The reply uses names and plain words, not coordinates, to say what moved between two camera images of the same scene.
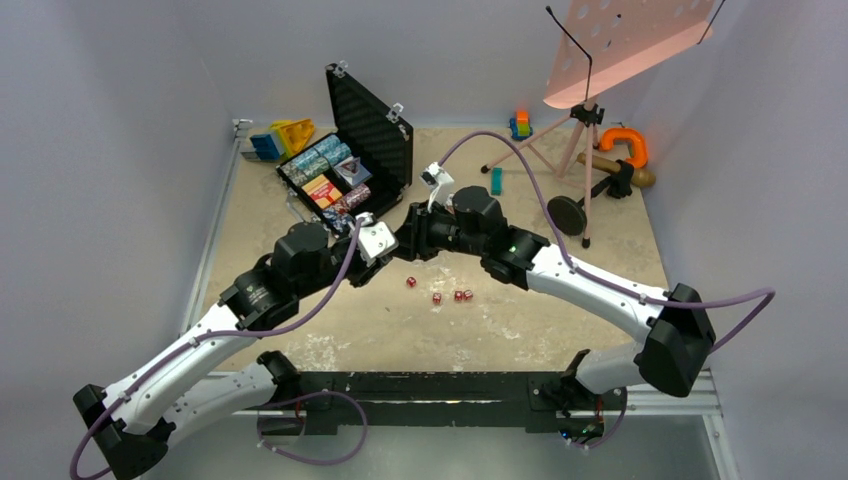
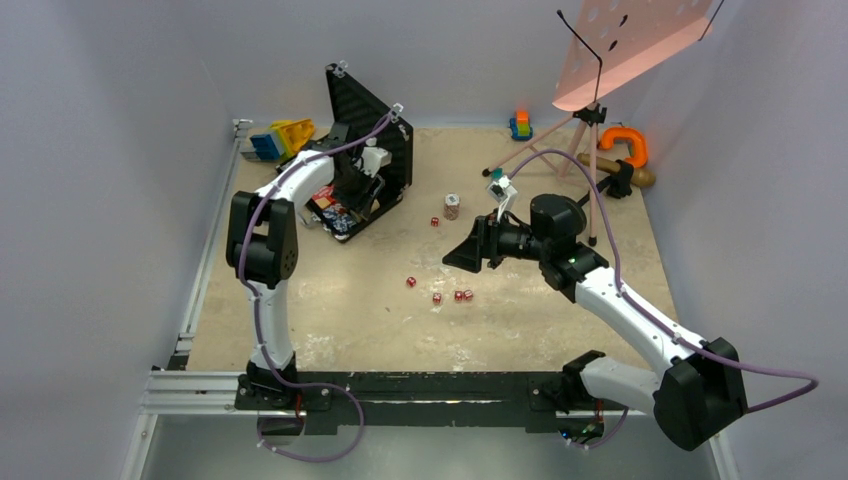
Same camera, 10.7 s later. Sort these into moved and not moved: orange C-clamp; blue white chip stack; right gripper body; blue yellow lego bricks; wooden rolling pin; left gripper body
Moved: left gripper body; right gripper body
Not moved: blue white chip stack; blue yellow lego bricks; wooden rolling pin; orange C-clamp
